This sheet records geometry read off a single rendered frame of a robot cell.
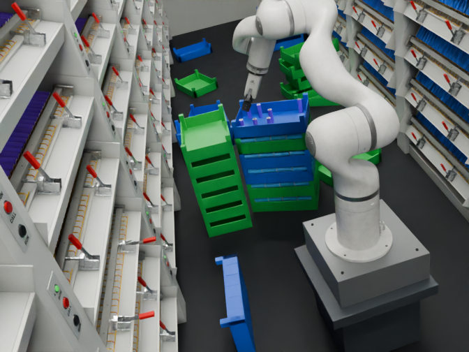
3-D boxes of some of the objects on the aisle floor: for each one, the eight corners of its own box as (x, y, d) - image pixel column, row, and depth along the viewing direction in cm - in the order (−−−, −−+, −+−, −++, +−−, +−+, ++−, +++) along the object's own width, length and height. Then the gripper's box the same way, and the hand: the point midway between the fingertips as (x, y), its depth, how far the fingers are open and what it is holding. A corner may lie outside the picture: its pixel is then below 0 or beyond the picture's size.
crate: (247, 290, 185) (236, 253, 174) (257, 357, 160) (245, 318, 149) (227, 295, 185) (215, 257, 174) (233, 362, 160) (220, 324, 149)
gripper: (251, 56, 191) (241, 96, 203) (243, 74, 178) (233, 115, 190) (269, 62, 191) (257, 101, 203) (263, 79, 178) (251, 121, 190)
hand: (247, 104), depth 195 cm, fingers open, 3 cm apart
